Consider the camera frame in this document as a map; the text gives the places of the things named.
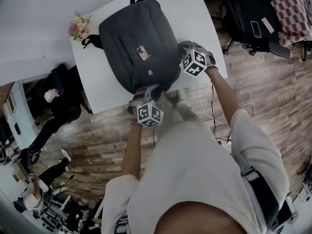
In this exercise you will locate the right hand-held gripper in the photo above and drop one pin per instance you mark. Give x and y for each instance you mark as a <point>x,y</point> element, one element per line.
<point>195,62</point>

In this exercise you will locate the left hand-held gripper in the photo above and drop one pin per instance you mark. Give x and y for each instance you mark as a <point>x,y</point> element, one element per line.
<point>149,114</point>

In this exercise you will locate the black backpack bag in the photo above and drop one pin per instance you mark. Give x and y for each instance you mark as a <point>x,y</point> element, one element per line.
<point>136,28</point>

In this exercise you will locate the person's left forearm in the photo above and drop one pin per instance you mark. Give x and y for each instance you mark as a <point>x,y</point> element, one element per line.
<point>132,150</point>

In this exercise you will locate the person's right forearm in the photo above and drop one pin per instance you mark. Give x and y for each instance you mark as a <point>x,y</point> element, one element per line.
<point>224,94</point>

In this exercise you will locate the person's white shoe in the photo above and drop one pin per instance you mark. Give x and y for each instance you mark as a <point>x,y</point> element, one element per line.
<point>182,95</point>

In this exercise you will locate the person's light trousers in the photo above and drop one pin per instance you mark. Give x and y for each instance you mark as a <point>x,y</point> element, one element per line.
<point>184,111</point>

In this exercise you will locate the dark wrist band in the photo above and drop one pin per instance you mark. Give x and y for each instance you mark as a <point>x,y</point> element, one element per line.
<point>212,68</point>

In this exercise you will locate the small printed card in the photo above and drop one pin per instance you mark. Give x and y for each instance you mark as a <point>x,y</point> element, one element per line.
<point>143,53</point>

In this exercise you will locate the black smartphone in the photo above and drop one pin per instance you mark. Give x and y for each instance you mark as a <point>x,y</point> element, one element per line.
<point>256,29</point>

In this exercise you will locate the white paper card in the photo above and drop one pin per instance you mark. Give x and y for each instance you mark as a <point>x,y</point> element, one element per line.
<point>267,24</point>

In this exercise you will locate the person's white shirt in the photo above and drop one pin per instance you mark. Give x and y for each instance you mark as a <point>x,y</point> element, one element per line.
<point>190,169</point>

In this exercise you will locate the pink flower bouquet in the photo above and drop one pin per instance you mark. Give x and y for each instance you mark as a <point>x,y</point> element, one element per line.
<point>79,27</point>

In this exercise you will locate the red white checkered cloth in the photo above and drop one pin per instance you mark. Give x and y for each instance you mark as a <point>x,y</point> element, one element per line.
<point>292,13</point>

